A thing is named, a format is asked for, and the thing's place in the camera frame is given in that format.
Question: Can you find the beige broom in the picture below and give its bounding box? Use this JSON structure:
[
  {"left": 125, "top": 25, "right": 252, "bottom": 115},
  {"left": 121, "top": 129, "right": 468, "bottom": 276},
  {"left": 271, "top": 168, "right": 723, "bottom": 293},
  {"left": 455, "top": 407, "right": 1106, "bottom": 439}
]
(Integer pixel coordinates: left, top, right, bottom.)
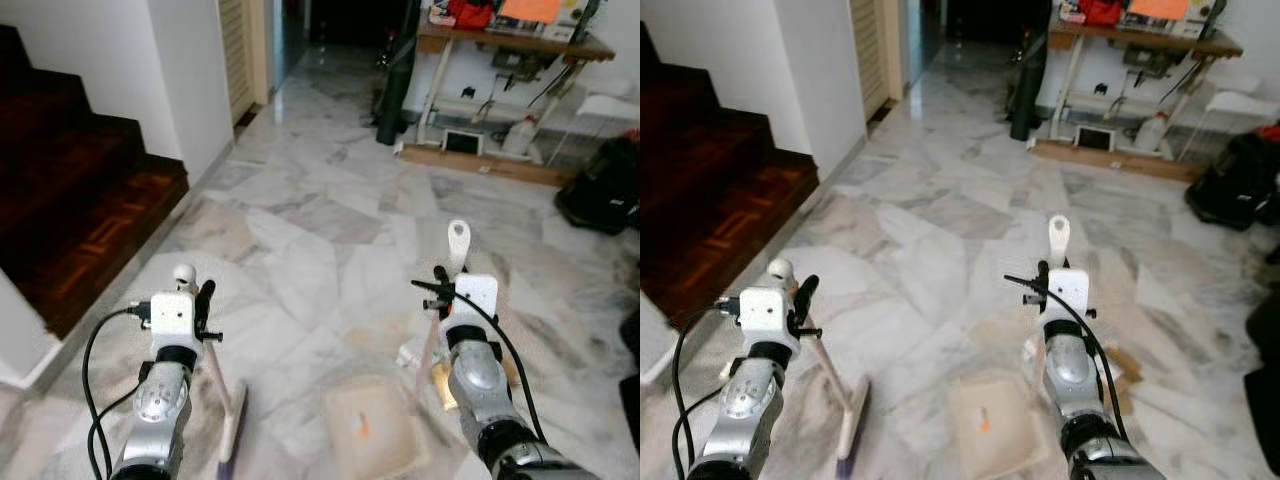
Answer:
[
  {"left": 174, "top": 264, "right": 249, "bottom": 471},
  {"left": 769, "top": 258, "right": 872, "bottom": 466}
]

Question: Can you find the dark wooden staircase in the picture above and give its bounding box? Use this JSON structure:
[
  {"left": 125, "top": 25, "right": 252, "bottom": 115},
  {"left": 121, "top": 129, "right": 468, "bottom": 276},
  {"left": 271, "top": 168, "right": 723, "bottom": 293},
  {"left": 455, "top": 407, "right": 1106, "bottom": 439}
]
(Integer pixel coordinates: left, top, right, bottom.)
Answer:
[
  {"left": 640, "top": 22, "right": 821, "bottom": 331},
  {"left": 0, "top": 25, "right": 190, "bottom": 339}
]

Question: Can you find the white framed tablet screen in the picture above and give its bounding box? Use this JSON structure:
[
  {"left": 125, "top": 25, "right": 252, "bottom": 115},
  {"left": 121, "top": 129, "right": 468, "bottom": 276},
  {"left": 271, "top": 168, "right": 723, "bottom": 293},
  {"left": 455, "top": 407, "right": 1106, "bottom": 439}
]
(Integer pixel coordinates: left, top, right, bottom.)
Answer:
[
  {"left": 442, "top": 128, "right": 486, "bottom": 158},
  {"left": 1075, "top": 124, "right": 1119, "bottom": 154}
]

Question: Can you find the white plastic jug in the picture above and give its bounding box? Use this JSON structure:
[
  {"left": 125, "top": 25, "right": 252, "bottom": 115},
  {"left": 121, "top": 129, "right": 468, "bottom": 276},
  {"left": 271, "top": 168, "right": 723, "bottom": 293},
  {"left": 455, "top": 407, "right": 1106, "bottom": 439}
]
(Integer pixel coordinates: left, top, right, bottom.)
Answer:
[
  {"left": 503, "top": 114, "right": 542, "bottom": 157},
  {"left": 1135, "top": 110, "right": 1172, "bottom": 153}
]

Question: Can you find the black rolled mat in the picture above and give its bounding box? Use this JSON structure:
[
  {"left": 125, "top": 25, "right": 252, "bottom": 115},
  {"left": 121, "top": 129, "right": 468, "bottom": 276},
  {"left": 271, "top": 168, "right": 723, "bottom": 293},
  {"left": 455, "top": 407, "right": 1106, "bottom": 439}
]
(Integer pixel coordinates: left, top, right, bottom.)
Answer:
[
  {"left": 1009, "top": 28, "right": 1048, "bottom": 142},
  {"left": 376, "top": 0, "right": 422, "bottom": 147}
]

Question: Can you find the black bag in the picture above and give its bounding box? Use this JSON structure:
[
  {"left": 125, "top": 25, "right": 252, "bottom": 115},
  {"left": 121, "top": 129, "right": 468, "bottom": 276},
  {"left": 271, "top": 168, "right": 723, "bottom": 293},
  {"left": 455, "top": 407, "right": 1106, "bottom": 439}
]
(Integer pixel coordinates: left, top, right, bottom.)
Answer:
[
  {"left": 556, "top": 135, "right": 641, "bottom": 237},
  {"left": 1185, "top": 130, "right": 1280, "bottom": 232}
]

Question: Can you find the white chair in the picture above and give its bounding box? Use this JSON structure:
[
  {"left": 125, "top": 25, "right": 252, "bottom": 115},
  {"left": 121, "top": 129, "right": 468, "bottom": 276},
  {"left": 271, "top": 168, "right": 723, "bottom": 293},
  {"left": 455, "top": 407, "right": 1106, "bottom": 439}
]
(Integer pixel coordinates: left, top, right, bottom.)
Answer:
[
  {"left": 1178, "top": 74, "right": 1280, "bottom": 163},
  {"left": 545, "top": 78, "right": 641, "bottom": 167}
]

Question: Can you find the black equipment case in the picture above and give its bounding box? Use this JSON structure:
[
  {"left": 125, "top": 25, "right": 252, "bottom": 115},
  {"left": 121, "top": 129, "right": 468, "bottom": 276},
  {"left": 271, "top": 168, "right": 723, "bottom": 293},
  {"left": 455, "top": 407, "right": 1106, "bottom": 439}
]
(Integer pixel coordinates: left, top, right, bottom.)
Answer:
[{"left": 1242, "top": 294, "right": 1280, "bottom": 448}]

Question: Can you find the wooden rack table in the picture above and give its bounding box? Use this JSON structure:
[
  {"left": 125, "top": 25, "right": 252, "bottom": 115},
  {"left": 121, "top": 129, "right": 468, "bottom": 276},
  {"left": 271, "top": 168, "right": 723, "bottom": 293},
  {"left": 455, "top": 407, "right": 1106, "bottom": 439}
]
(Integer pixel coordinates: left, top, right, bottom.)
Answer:
[
  {"left": 398, "top": 18, "right": 617, "bottom": 189},
  {"left": 1030, "top": 15, "right": 1245, "bottom": 184}
]

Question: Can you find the beige louvred door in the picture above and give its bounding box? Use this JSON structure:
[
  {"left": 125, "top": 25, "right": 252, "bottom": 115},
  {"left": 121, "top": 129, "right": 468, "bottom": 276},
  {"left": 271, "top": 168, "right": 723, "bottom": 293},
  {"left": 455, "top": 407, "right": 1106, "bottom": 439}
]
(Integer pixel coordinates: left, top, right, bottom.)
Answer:
[
  {"left": 218, "top": 0, "right": 269, "bottom": 126},
  {"left": 850, "top": 0, "right": 906, "bottom": 121}
]

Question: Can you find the red bag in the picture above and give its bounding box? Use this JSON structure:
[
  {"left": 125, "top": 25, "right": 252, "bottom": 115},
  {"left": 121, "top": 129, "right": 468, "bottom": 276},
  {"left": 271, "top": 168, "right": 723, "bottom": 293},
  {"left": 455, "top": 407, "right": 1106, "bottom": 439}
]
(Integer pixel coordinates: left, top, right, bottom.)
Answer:
[
  {"left": 447, "top": 0, "right": 496, "bottom": 30},
  {"left": 1078, "top": 0, "right": 1126, "bottom": 27}
]

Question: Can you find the orange sheet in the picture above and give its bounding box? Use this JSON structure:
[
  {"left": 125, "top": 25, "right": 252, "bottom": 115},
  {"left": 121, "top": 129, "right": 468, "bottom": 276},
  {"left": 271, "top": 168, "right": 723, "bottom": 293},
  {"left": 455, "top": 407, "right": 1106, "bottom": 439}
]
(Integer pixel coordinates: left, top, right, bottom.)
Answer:
[
  {"left": 1128, "top": 0, "right": 1191, "bottom": 21},
  {"left": 498, "top": 0, "right": 563, "bottom": 24}
]

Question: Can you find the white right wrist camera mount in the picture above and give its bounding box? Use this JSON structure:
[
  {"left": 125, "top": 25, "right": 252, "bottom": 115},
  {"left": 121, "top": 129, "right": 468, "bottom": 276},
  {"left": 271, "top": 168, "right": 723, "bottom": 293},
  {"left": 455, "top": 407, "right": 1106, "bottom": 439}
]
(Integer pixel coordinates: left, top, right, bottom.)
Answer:
[
  {"left": 455, "top": 274, "right": 499, "bottom": 327},
  {"left": 1046, "top": 268, "right": 1089, "bottom": 323}
]

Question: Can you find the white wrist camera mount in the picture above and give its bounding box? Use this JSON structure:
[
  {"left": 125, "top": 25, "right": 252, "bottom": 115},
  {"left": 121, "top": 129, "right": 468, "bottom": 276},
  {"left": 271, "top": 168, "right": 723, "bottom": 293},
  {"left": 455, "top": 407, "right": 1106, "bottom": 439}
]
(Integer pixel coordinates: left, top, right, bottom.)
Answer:
[
  {"left": 150, "top": 291, "right": 201, "bottom": 349},
  {"left": 1046, "top": 268, "right": 1089, "bottom": 323},
  {"left": 455, "top": 274, "right": 499, "bottom": 327},
  {"left": 739, "top": 288, "right": 793, "bottom": 346}
]

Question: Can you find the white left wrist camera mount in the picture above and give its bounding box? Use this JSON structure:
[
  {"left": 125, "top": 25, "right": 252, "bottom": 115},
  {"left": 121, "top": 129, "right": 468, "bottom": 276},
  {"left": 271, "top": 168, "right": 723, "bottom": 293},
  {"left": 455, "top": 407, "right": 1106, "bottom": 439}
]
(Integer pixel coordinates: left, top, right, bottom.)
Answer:
[
  {"left": 739, "top": 288, "right": 793, "bottom": 346},
  {"left": 150, "top": 291, "right": 201, "bottom": 349}
]

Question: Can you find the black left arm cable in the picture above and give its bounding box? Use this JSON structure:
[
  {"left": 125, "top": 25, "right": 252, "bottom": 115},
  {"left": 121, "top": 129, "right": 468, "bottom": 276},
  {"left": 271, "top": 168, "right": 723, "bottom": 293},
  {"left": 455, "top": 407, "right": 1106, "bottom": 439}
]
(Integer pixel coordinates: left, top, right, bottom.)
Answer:
[
  {"left": 82, "top": 300, "right": 152, "bottom": 480},
  {"left": 671, "top": 296, "right": 742, "bottom": 480}
]

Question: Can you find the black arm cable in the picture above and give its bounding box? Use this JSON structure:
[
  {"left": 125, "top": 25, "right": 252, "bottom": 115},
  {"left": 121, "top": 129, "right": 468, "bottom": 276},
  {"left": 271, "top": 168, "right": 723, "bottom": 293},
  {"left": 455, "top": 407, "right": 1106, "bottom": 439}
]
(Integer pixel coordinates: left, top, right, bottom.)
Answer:
[
  {"left": 1048, "top": 286, "right": 1129, "bottom": 443},
  {"left": 671, "top": 296, "right": 742, "bottom": 480},
  {"left": 82, "top": 300, "right": 152, "bottom": 480},
  {"left": 455, "top": 290, "right": 549, "bottom": 446}
]

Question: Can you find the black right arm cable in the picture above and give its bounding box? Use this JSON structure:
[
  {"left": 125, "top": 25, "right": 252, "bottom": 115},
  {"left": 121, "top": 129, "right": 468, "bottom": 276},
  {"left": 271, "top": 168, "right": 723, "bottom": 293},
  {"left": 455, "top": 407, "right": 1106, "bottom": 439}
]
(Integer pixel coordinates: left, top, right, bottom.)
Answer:
[
  {"left": 455, "top": 290, "right": 549, "bottom": 446},
  {"left": 1048, "top": 286, "right": 1129, "bottom": 443}
]

